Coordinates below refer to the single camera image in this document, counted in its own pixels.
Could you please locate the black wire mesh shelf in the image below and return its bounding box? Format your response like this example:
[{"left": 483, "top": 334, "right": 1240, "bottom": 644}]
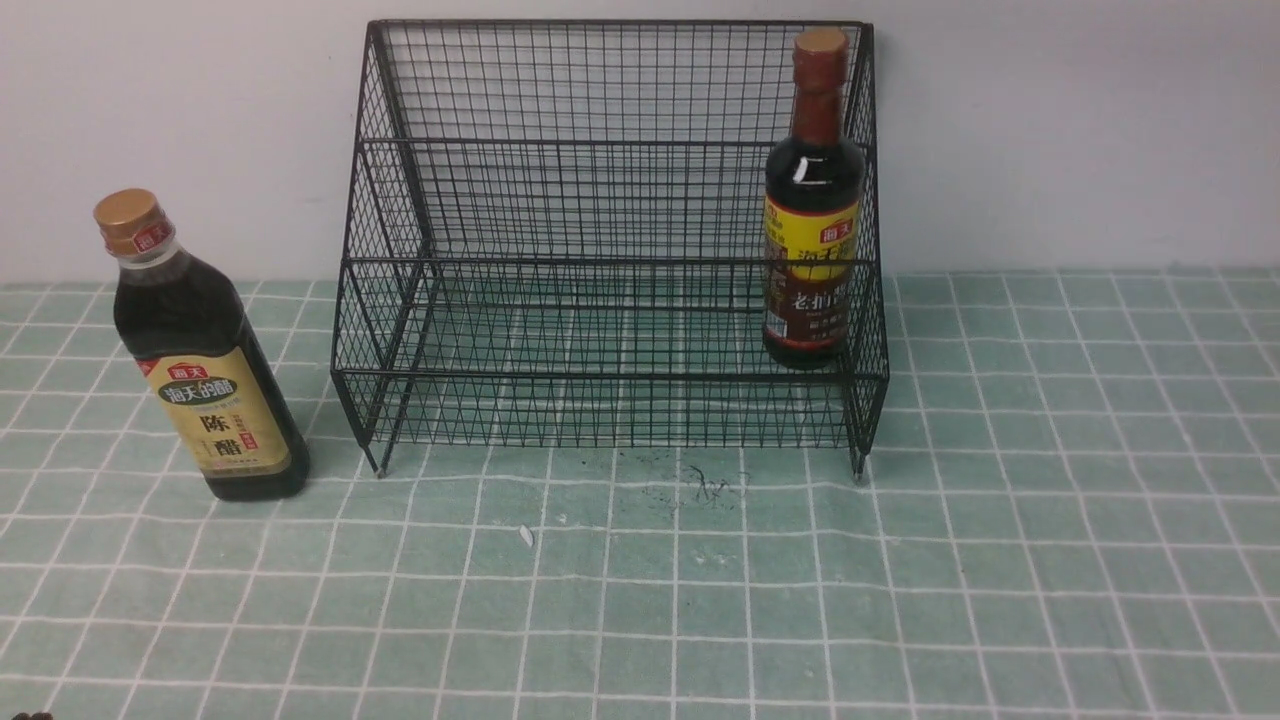
[{"left": 332, "top": 19, "right": 890, "bottom": 479}]

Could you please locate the soy sauce bottle brown cap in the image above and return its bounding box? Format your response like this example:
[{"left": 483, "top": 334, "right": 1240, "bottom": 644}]
[{"left": 762, "top": 26, "right": 867, "bottom": 372}]

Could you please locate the vinegar bottle gold cap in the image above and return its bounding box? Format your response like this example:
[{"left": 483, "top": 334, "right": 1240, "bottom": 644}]
[{"left": 93, "top": 188, "right": 310, "bottom": 502}]

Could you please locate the green checkered tablecloth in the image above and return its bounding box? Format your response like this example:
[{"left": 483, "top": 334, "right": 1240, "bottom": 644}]
[{"left": 1, "top": 268, "right": 1279, "bottom": 719}]

